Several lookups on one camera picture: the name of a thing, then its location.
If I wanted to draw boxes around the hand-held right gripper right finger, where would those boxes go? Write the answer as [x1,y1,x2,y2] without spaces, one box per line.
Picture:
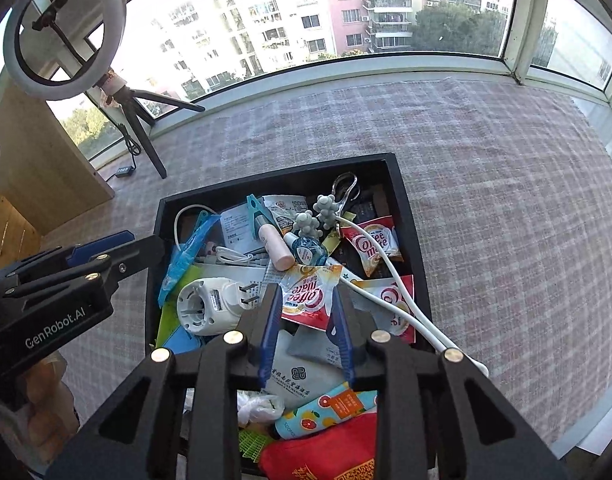
[330,287,569,480]

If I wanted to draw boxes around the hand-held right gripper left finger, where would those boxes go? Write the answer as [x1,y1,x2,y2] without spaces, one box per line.
[46,284,285,480]

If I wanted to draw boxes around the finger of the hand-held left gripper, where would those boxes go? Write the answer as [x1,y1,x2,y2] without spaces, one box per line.
[14,235,165,303]
[8,230,135,275]

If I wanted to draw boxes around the orange red creamer packet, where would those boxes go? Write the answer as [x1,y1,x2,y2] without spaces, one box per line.
[277,261,345,332]

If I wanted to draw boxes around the blue wet wipe packet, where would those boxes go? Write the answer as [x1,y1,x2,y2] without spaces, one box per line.
[158,212,221,307]

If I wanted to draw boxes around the teal floral tube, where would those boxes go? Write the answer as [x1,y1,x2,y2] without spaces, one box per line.
[274,381,380,438]

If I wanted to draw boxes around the white plug-in night light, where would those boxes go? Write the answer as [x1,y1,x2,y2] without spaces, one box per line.
[176,276,261,339]

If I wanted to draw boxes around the white tissue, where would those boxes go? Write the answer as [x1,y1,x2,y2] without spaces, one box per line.
[236,389,285,429]

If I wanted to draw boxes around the small pink bottle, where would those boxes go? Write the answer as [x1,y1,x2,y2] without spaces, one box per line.
[258,222,297,271]

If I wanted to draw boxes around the small white red packet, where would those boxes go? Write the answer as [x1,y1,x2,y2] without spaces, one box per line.
[262,194,310,231]

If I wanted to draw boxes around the teal plastic clothespin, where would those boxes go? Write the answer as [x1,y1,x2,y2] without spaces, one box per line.
[246,193,275,233]

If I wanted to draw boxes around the black storage box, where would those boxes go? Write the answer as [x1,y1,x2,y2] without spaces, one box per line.
[144,152,433,480]

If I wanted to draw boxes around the person's left hand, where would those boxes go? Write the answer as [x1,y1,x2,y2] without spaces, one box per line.
[23,352,80,466]

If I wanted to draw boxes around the red white creamer packet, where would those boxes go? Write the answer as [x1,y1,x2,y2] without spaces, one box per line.
[345,224,403,279]
[350,274,417,345]

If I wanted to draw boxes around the white emblem packet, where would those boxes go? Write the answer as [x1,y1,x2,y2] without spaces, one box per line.
[264,329,347,411]

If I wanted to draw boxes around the green paper sheet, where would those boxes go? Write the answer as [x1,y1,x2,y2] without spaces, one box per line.
[156,264,203,351]

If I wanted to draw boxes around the pine wood panel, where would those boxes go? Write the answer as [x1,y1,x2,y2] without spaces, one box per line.
[0,187,42,266]

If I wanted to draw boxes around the small blue liquid bottle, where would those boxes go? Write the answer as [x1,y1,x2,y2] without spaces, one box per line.
[285,232,330,267]

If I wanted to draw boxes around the plywood board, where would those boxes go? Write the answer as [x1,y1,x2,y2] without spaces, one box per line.
[0,80,115,235]

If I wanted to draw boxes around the black tripod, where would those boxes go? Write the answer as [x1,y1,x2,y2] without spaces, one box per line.
[83,67,207,179]

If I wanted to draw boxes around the grey knobbly massage ball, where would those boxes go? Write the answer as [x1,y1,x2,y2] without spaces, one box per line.
[292,211,325,239]

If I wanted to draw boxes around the red fabric pouch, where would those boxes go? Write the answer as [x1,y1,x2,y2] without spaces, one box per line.
[258,411,379,480]

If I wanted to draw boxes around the green plastic mesh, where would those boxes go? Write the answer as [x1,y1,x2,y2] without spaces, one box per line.
[237,426,273,462]

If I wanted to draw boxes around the grey bear-shaped holder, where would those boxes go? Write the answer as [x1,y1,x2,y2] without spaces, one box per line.
[313,192,341,229]

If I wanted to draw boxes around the metal scissors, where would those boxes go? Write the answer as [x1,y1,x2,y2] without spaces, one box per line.
[330,171,363,238]

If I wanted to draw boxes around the apartment buildings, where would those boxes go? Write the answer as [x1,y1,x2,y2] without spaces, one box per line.
[126,0,517,106]

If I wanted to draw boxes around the thin white cable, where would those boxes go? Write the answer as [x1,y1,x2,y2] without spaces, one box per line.
[174,204,217,247]

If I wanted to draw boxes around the thick white cable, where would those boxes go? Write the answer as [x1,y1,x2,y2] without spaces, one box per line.
[338,215,490,377]

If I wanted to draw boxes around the black cable with inline switch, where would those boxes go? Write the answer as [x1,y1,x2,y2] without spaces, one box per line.
[98,120,139,181]

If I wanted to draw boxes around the white ring light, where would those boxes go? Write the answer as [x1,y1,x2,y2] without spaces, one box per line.
[3,0,127,101]

